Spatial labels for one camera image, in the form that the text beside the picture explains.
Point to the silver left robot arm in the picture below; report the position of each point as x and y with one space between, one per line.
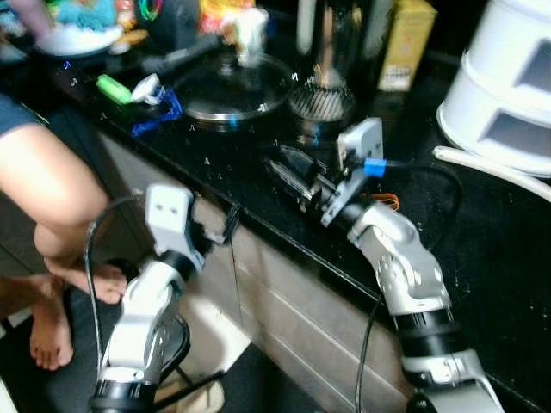
142 314

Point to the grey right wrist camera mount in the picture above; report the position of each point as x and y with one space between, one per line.
357 159

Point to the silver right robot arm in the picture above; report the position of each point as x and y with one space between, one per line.
409 275

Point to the yellow carton box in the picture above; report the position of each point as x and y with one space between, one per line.
406 43

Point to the seated person in shorts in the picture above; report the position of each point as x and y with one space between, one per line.
47 181

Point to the glass pot lid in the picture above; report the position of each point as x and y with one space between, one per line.
237 90

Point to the beige slipper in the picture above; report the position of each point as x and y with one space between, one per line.
194 397

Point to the orange wrist band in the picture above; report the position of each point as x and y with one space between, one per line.
386 200

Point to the small green plastic item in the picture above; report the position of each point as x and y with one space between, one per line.
114 89

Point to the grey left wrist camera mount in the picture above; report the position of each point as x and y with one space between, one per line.
168 213

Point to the white bowl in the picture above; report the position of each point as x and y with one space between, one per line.
79 41

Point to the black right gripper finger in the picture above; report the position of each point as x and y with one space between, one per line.
284 179
300 162

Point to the white colourful bottle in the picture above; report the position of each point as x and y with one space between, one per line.
248 34

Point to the white plastic drawer tower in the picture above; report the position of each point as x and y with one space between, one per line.
499 86

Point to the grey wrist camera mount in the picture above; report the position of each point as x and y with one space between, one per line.
357 159
168 213

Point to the grey kitchen cabinet front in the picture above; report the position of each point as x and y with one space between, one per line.
284 292

